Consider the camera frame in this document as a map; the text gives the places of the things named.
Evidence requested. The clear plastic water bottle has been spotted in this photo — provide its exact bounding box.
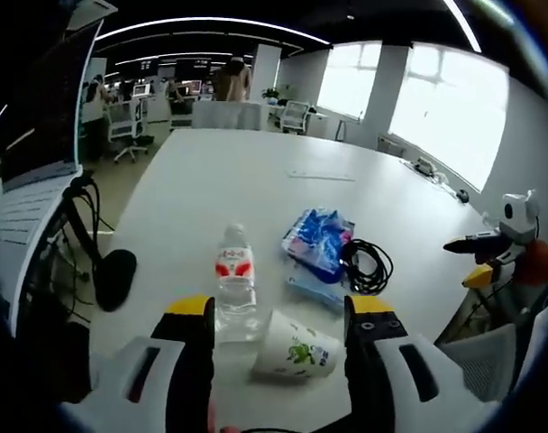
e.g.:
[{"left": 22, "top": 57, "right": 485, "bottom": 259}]
[{"left": 214, "top": 222, "right": 264, "bottom": 345}]

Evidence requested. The white paper cup green print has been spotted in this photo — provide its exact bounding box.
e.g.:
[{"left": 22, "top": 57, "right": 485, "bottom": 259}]
[{"left": 250, "top": 308, "right": 343, "bottom": 379}]

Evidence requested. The person's left hand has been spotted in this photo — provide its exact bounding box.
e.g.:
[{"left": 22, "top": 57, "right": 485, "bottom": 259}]
[{"left": 207, "top": 404, "right": 242, "bottom": 433}]

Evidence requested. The blue patterned tissue packet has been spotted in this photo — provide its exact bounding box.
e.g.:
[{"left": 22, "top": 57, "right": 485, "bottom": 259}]
[{"left": 280, "top": 207, "right": 358, "bottom": 286}]

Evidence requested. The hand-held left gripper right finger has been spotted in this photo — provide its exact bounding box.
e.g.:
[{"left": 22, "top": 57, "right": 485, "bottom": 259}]
[{"left": 344, "top": 295, "right": 501, "bottom": 433}]

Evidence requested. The white tabletop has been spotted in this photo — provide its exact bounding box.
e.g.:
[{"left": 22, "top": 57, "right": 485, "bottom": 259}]
[{"left": 85, "top": 127, "right": 506, "bottom": 433}]

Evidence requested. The grey mesh chair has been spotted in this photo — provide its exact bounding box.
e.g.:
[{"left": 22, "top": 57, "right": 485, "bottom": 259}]
[{"left": 434, "top": 321, "right": 530, "bottom": 403}]

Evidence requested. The open laptop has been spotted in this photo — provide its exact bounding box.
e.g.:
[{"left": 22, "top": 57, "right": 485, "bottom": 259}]
[{"left": 0, "top": 17, "right": 102, "bottom": 276}]

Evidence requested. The white desk partition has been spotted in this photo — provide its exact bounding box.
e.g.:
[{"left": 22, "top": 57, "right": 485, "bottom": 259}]
[{"left": 191, "top": 99, "right": 276, "bottom": 133}]

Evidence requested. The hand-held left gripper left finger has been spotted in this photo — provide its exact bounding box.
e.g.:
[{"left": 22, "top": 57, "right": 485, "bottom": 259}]
[{"left": 60, "top": 291, "right": 217, "bottom": 433}]

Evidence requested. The black round stand base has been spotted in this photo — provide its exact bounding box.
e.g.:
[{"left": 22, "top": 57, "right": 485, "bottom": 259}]
[{"left": 95, "top": 249, "right": 139, "bottom": 313}]

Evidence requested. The light blue packet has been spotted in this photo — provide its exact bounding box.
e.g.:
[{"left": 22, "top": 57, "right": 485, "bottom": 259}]
[{"left": 286, "top": 265, "right": 348, "bottom": 313}]

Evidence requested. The black cable bundle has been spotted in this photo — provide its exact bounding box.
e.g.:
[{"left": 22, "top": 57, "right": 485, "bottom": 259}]
[{"left": 59, "top": 176, "right": 117, "bottom": 276}]

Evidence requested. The white office chair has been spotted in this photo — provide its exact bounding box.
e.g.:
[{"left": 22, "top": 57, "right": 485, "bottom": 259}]
[
  {"left": 105, "top": 96, "right": 152, "bottom": 164},
  {"left": 279, "top": 100, "right": 312, "bottom": 135}
]

